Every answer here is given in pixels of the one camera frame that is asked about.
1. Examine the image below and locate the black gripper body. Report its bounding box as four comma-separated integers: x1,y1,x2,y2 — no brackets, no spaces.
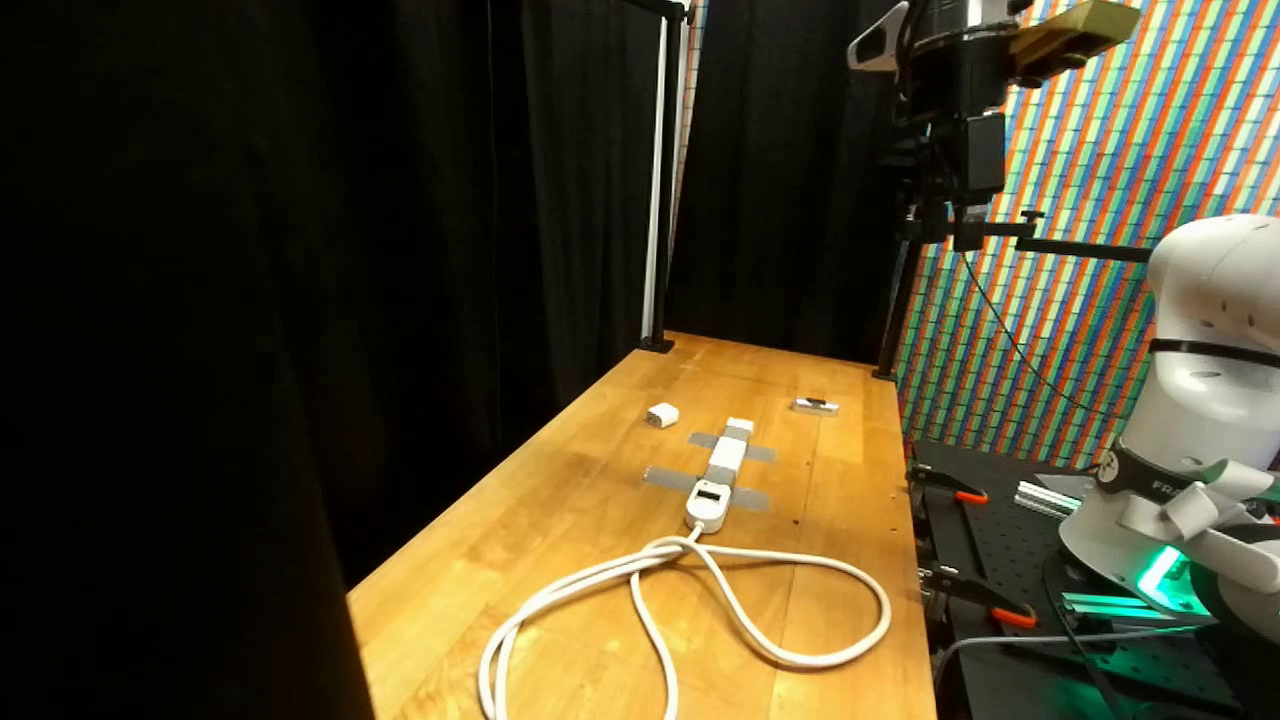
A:
915,53,1012,136

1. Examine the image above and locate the black curtain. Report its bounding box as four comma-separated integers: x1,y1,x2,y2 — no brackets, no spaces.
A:
0,0,673,720
673,0,915,364

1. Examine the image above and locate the metal pole with black base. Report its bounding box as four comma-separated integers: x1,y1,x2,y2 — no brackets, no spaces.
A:
636,0,676,356

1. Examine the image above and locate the silver metal cylinder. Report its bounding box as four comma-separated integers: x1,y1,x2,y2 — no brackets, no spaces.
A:
1012,477,1084,522

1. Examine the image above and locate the white power strip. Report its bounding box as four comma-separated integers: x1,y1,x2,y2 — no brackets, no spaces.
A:
682,415,761,541

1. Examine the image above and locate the grey tape strip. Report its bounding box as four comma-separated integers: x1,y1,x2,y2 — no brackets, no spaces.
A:
684,429,780,468
641,466,772,516

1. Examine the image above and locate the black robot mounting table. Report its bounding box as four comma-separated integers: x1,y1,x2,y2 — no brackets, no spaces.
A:
906,444,1280,720

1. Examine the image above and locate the thin black hanging cable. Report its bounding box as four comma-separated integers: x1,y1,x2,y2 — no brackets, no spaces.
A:
952,244,1137,433

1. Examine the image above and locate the colourful striped wall panel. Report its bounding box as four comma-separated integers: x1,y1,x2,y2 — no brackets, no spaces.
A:
892,0,1280,474

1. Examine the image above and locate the orange handled clamp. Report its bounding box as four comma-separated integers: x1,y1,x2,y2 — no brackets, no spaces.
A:
915,563,1046,636
909,460,995,512

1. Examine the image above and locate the white power cord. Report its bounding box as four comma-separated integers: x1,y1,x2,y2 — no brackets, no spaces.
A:
477,522,896,720

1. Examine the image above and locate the grey cable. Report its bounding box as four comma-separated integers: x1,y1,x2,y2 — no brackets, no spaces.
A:
934,622,1205,671

